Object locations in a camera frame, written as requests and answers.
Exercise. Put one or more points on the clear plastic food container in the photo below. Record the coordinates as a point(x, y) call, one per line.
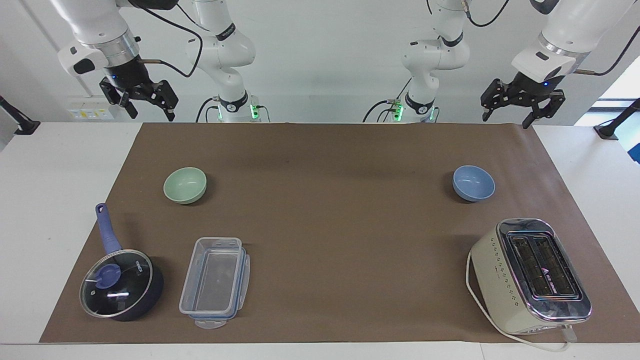
point(215, 282)

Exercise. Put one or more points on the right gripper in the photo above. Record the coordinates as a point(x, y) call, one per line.
point(126, 74)

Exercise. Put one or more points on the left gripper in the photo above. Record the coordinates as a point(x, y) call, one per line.
point(537, 87)

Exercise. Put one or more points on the glass pan lid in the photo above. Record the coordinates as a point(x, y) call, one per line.
point(117, 285)

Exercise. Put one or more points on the white wall socket strip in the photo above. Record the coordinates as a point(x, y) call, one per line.
point(90, 112)

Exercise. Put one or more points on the blue object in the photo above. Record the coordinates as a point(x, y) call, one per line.
point(635, 152)

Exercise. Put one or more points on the cream and chrome toaster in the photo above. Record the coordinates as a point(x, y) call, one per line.
point(530, 272)

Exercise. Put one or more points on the dark blue saucepan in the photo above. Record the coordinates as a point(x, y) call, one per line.
point(107, 235)

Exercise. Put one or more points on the blue bowl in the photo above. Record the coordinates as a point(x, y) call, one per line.
point(473, 183)

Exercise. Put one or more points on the black stand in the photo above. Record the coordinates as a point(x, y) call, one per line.
point(612, 127)
point(22, 125)

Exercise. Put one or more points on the green bowl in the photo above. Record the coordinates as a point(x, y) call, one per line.
point(185, 185)

